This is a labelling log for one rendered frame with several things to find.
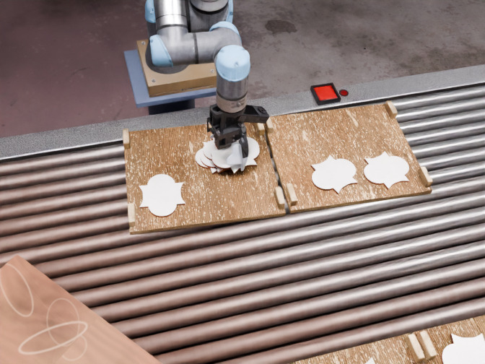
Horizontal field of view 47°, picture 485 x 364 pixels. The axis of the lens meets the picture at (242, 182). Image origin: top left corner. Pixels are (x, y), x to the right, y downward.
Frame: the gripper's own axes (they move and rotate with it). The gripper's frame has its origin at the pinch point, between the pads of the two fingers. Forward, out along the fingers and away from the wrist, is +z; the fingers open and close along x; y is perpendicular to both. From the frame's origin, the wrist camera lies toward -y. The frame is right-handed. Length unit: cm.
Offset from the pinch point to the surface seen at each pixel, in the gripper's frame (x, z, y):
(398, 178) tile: 24.5, 3.2, -38.8
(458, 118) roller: 12, 6, -73
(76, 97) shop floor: -146, 98, 18
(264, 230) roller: 22.0, 6.7, 2.2
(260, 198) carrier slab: 14.0, 4.1, -0.6
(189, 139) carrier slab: -13.8, 4.1, 7.9
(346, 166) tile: 14.9, 3.2, -27.9
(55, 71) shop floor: -171, 98, 23
